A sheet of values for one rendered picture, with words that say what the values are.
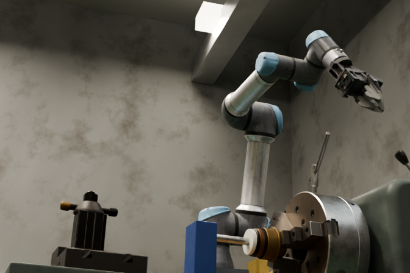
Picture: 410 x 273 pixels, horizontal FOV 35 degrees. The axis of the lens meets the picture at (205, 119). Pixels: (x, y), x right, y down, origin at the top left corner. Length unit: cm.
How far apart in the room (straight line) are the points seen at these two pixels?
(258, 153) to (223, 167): 754
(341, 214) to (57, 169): 785
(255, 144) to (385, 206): 75
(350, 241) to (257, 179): 72
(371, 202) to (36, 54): 861
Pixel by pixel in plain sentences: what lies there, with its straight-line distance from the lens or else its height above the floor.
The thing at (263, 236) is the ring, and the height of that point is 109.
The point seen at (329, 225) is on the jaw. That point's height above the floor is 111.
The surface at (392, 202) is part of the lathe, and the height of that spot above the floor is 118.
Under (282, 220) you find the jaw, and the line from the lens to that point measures 188.
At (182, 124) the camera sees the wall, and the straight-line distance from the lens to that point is 997.
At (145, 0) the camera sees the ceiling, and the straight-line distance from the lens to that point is 1026.
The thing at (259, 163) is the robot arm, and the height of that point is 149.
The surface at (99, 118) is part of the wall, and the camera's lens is 975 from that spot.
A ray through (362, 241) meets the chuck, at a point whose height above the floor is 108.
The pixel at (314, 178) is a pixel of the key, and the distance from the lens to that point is 188.
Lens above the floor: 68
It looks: 24 degrees up
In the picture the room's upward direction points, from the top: 2 degrees clockwise
